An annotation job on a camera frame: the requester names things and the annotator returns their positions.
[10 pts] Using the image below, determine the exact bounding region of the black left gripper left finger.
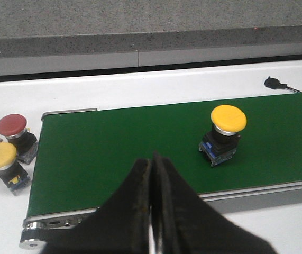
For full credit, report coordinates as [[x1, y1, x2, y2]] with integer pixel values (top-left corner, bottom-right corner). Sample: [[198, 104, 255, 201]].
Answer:
[[44, 159, 151, 253]]

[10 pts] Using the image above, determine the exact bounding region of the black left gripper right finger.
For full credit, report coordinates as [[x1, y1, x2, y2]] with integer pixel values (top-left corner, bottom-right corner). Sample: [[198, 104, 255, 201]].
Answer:
[[151, 152, 276, 253]]

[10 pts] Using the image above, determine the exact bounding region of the red mushroom push button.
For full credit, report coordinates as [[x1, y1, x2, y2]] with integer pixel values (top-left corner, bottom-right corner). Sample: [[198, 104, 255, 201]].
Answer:
[[0, 114, 38, 165]]

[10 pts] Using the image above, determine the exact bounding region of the grey speckled stone counter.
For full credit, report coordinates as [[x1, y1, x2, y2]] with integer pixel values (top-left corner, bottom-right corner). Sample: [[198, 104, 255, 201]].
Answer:
[[0, 1, 302, 76]]

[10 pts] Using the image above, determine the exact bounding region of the silver conveyor frame rail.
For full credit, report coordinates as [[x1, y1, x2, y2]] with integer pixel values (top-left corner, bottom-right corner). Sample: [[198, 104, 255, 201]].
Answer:
[[18, 107, 302, 251]]

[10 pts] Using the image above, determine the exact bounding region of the black cable connector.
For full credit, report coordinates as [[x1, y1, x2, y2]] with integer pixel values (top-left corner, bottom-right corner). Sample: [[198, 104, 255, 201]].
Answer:
[[264, 77, 302, 93]]

